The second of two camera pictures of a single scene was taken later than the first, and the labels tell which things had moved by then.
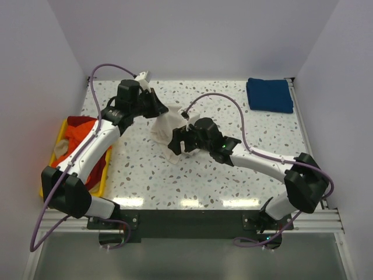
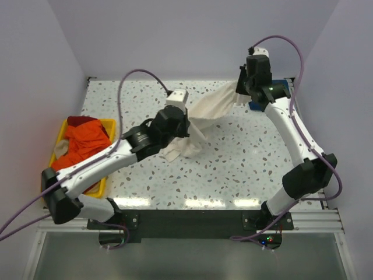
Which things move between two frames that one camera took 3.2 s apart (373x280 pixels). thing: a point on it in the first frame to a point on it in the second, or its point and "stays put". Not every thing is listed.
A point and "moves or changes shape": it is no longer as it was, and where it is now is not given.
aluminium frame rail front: x=75 y=220 stays put
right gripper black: x=179 y=135 to x=239 y=88
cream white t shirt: x=170 y=118 moves or changes shape
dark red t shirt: x=77 y=121 stays put
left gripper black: x=157 y=105 to x=186 y=124
